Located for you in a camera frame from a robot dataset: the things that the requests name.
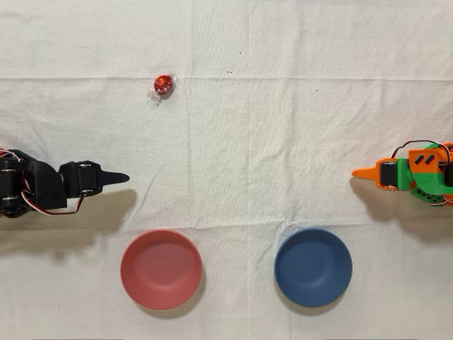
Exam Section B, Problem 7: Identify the red candy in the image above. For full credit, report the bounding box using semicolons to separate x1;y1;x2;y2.
147;71;180;106

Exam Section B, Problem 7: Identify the black red servo cable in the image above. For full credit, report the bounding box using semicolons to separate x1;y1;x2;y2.
390;140;453;159

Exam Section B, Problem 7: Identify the red bowl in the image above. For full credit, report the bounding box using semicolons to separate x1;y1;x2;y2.
120;228;203;312

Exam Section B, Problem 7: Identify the blue bowl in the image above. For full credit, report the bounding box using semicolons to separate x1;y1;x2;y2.
273;227;353;308

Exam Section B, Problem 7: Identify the red white servo cable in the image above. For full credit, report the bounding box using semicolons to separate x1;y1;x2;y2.
20;191;86;216

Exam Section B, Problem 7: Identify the white tablecloth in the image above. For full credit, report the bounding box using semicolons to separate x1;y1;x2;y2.
0;0;453;340

